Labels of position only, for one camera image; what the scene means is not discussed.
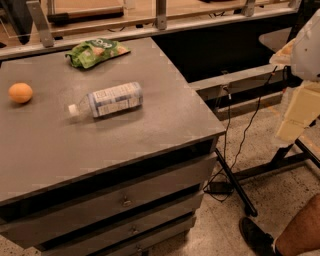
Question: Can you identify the black shoe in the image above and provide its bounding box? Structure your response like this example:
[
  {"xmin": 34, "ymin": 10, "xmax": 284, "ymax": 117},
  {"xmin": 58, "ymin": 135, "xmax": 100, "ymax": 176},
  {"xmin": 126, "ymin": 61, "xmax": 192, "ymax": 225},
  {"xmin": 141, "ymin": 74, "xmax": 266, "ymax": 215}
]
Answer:
[{"xmin": 239, "ymin": 217, "xmax": 276, "ymax": 256}]

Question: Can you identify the orange fruit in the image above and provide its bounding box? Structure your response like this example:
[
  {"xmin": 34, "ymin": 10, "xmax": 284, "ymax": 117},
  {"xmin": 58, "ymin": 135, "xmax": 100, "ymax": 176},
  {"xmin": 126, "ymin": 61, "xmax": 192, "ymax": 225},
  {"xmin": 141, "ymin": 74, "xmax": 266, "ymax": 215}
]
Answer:
[{"xmin": 8, "ymin": 83, "xmax": 33, "ymax": 104}]

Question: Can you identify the black power cable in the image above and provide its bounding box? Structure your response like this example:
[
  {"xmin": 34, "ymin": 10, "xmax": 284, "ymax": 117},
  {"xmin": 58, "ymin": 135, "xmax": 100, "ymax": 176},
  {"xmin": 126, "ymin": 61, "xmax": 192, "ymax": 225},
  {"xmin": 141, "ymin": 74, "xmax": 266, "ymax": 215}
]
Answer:
[{"xmin": 203, "ymin": 65, "xmax": 278, "ymax": 203}]

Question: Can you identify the grey drawer cabinet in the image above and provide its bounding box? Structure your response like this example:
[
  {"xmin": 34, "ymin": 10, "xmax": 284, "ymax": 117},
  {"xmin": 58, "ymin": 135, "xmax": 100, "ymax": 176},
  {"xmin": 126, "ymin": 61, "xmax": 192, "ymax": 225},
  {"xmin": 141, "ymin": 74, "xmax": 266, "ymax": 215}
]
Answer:
[{"xmin": 0, "ymin": 38, "xmax": 224, "ymax": 256}]

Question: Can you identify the clear plastic bottle blue label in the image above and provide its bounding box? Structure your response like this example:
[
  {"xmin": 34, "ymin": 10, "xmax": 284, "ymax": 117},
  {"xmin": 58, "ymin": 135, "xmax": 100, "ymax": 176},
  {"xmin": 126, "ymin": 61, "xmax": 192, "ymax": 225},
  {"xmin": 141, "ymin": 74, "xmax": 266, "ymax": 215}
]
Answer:
[{"xmin": 68, "ymin": 82, "xmax": 143, "ymax": 118}]

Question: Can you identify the black power adapter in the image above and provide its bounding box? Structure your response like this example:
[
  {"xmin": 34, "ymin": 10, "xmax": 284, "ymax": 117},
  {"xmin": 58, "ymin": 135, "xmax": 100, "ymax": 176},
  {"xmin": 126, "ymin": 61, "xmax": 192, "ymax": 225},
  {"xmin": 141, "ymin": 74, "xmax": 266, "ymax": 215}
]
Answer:
[{"xmin": 207, "ymin": 182, "xmax": 233, "ymax": 195}]

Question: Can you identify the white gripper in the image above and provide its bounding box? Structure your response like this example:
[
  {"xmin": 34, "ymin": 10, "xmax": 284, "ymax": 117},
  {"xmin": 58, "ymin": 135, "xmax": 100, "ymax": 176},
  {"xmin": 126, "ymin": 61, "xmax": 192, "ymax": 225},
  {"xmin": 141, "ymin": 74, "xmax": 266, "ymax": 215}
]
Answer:
[{"xmin": 269, "ymin": 9, "xmax": 320, "ymax": 144}]

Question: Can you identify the green snack bag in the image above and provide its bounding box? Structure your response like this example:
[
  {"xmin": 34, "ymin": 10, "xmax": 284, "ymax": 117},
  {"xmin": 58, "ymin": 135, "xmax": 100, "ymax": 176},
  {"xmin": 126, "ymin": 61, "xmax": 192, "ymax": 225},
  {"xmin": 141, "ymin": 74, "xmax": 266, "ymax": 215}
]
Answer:
[{"xmin": 65, "ymin": 38, "xmax": 130, "ymax": 69}]

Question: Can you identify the metal railing frame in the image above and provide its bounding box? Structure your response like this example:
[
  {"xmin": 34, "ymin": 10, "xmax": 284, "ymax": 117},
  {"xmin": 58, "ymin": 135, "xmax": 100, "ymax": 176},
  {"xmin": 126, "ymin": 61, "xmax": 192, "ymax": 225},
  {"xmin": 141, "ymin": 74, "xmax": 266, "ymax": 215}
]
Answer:
[{"xmin": 0, "ymin": 0, "xmax": 302, "ymax": 61}]

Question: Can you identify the person's bare leg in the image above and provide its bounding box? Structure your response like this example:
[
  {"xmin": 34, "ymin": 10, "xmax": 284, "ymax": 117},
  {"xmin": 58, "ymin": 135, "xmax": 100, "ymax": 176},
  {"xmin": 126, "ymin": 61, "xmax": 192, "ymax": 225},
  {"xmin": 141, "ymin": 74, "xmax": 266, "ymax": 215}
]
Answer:
[{"xmin": 275, "ymin": 194, "xmax": 320, "ymax": 256}]

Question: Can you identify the black metal stand frame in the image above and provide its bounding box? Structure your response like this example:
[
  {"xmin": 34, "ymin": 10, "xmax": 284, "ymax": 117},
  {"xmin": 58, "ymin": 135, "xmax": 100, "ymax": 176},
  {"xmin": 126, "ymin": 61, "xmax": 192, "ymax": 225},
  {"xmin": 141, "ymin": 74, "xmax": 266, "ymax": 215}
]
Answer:
[{"xmin": 206, "ymin": 139, "xmax": 320, "ymax": 217}]

